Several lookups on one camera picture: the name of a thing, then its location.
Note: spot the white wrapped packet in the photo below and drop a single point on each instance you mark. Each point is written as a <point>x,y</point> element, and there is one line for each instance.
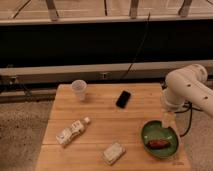
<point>112,153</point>

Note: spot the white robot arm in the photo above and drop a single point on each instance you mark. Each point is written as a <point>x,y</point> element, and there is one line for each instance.
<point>186,84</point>

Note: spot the translucent white gripper tip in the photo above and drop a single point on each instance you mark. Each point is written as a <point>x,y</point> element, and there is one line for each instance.
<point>167,119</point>

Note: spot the plastic bottle with label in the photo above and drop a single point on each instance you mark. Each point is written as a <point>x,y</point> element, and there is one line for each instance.
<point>72,131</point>

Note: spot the green plate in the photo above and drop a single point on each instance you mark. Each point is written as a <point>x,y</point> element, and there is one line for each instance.
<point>153,130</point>

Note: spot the grey metal rail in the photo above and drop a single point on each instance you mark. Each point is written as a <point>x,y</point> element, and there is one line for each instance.
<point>93,72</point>

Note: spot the red brown sausage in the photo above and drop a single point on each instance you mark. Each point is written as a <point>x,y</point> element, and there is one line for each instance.
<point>158,144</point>

